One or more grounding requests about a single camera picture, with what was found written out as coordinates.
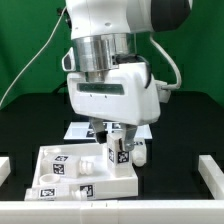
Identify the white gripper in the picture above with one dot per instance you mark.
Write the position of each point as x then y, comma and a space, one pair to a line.
127, 95

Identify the white square tabletop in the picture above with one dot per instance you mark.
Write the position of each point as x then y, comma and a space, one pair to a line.
101, 184

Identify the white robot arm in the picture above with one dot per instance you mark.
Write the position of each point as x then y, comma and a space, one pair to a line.
101, 30

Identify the white marker sheet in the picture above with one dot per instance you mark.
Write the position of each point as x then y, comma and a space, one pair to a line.
84, 130

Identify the white U-shaped obstacle fence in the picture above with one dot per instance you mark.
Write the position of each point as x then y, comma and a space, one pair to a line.
125, 212

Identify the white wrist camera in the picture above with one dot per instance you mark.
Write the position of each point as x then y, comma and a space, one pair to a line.
68, 61

